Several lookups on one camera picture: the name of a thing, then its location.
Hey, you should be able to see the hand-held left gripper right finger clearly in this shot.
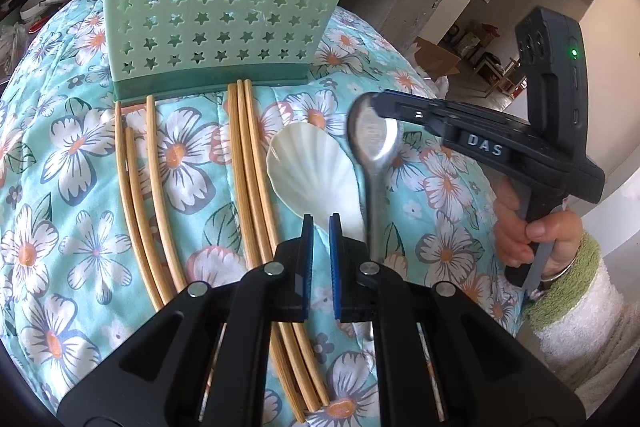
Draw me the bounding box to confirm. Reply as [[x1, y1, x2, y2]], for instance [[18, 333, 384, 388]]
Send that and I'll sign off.
[[327, 213, 587, 427]]

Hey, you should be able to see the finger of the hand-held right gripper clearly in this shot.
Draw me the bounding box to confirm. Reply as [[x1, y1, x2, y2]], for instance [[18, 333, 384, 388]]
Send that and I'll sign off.
[[381, 90, 453, 106], [372, 94, 452, 131]]

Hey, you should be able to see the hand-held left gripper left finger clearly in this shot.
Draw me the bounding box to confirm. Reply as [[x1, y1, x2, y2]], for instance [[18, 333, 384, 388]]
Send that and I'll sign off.
[[56, 213, 316, 427]]

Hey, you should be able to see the metal spoon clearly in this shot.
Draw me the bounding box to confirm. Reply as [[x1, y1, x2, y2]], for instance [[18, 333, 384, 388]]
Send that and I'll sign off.
[[346, 92, 402, 265]]

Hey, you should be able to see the white shell-shaped ceramic spoon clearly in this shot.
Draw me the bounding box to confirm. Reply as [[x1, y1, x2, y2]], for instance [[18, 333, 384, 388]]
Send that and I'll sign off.
[[266, 124, 366, 243]]

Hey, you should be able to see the green star-cutout utensil holder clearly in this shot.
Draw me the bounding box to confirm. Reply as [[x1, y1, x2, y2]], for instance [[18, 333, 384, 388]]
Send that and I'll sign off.
[[103, 0, 367, 102]]

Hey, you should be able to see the person's right forearm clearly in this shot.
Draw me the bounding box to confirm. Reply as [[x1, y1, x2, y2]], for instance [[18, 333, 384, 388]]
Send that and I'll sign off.
[[520, 232, 640, 403]]

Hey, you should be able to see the person's right hand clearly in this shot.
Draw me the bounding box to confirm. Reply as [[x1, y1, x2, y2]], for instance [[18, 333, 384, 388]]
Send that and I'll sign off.
[[492, 181, 586, 283]]

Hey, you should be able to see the cardboard box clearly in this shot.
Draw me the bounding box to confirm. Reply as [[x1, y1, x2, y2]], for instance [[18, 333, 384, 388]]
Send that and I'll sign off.
[[412, 36, 463, 80]]

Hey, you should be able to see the floral quilted blanket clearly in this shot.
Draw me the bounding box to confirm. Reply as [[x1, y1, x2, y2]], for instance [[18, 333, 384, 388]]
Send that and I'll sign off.
[[0, 0, 526, 427]]

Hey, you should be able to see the clear plastic bag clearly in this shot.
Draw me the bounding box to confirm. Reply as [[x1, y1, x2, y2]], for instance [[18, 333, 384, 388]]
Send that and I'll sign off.
[[0, 21, 32, 82]]

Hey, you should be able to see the silver bracelet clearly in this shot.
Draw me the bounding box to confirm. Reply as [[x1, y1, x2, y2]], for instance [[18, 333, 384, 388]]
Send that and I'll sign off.
[[539, 263, 577, 284]]

